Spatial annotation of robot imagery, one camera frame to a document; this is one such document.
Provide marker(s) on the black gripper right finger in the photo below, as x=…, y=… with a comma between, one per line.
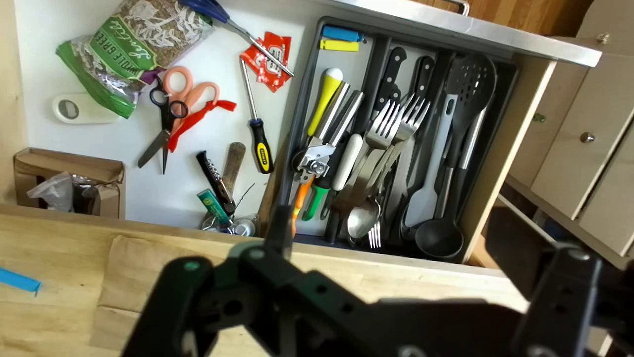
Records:
x=560, y=304

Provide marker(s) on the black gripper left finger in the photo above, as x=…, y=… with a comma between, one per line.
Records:
x=164, y=304

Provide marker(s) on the white drawer cabinet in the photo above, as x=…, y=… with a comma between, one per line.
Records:
x=580, y=165

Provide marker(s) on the small metal lid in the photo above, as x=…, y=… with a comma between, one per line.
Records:
x=241, y=227

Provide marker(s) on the small green packet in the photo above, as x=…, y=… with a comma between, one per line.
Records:
x=210, y=203

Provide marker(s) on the black ladle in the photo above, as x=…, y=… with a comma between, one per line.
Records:
x=437, y=239

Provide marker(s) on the blue clip on counter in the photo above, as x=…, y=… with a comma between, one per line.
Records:
x=19, y=281

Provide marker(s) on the clear plastic bag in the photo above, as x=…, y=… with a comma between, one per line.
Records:
x=51, y=191

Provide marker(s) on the grey plastic spatula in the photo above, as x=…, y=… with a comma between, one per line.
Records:
x=422, y=205

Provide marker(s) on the small cardboard box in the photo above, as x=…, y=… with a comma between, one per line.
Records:
x=65, y=162

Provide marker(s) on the red ribbon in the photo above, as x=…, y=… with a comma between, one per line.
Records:
x=198, y=122

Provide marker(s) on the black yellow screwdriver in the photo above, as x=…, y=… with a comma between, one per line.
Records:
x=261, y=146

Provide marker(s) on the white tape roll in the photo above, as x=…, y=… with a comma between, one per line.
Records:
x=85, y=112

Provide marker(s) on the silver can opener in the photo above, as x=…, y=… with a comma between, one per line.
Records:
x=317, y=160

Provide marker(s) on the small silver spoon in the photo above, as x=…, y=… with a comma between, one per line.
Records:
x=360, y=221

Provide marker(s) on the silver fork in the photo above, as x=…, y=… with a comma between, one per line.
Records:
x=412, y=116
x=382, y=126

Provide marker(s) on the black slotted spatula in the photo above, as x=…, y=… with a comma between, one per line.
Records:
x=467, y=80

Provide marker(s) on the red foil packet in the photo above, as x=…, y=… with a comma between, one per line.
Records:
x=259, y=66

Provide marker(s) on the green bag of grains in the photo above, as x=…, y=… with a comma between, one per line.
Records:
x=130, y=41

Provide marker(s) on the grey cutlery tray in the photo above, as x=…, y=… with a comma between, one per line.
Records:
x=358, y=72

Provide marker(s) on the blue bag clip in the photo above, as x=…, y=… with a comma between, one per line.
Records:
x=338, y=33

